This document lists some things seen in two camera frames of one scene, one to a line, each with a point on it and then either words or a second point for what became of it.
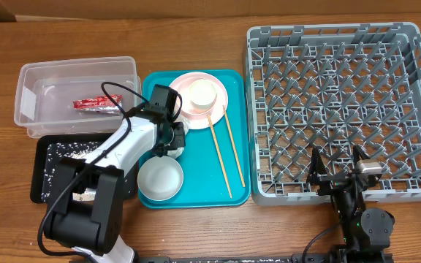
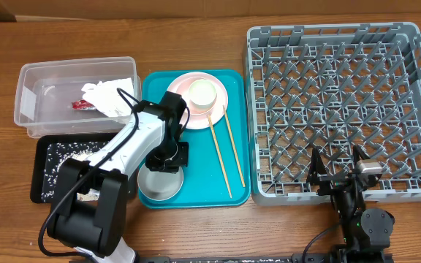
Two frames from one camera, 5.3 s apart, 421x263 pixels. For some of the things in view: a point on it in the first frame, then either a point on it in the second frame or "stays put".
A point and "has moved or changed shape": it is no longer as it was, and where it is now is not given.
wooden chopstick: [214, 137] stays put
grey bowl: [160, 178] stays put
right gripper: [316, 173] stays put
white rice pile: [55, 152] stays put
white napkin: [177, 153] has moved or changed shape
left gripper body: [176, 136] to [168, 155]
